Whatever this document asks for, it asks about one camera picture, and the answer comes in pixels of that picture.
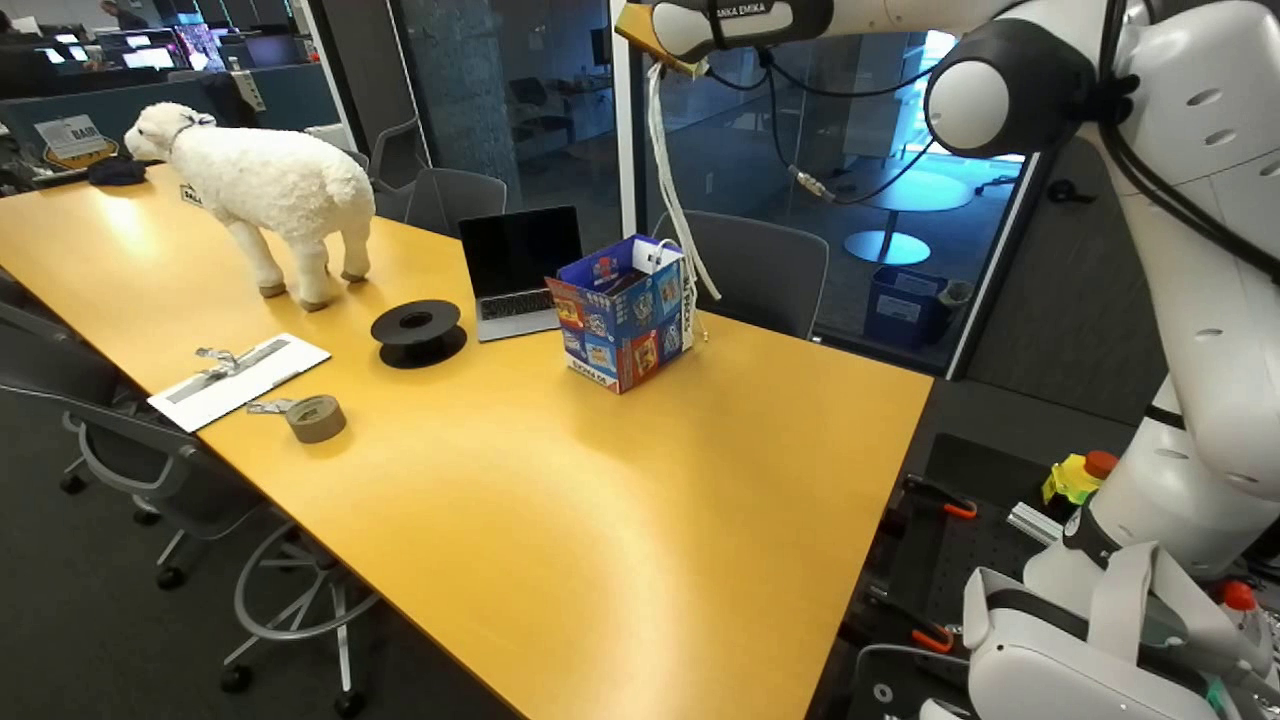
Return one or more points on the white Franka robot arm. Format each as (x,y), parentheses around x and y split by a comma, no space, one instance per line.
(1201,267)

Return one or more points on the white desk sign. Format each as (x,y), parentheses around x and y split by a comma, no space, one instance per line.
(72,142)

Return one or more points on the blue bin behind glass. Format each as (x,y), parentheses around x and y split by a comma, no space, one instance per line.
(913,310)

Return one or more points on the grey open laptop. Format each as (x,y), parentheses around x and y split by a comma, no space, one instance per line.
(523,253)

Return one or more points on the yellow and red toy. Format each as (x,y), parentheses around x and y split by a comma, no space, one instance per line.
(1076,480)

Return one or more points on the dark blue office divider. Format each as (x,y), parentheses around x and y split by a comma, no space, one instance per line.
(175,101)

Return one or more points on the black equipment cart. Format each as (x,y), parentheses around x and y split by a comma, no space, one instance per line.
(987,572)

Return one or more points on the small black pouch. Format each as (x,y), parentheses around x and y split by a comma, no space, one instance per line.
(116,169)

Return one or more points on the small red cap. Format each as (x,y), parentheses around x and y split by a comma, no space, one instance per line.
(1238,599)

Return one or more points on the round pedestal table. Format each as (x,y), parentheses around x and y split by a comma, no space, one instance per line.
(885,249)

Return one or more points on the dark grey office chair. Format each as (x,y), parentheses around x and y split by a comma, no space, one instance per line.
(132,461)
(764,273)
(399,153)
(40,345)
(301,584)
(461,202)

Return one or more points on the blue snack carton box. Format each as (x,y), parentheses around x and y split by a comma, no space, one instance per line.
(613,327)

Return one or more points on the black tape roll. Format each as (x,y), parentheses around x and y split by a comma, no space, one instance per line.
(419,332)

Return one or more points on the white VR headset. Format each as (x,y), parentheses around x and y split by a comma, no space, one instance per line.
(1067,655)

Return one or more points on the white toy sheep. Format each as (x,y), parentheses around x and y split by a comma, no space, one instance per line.
(267,186)

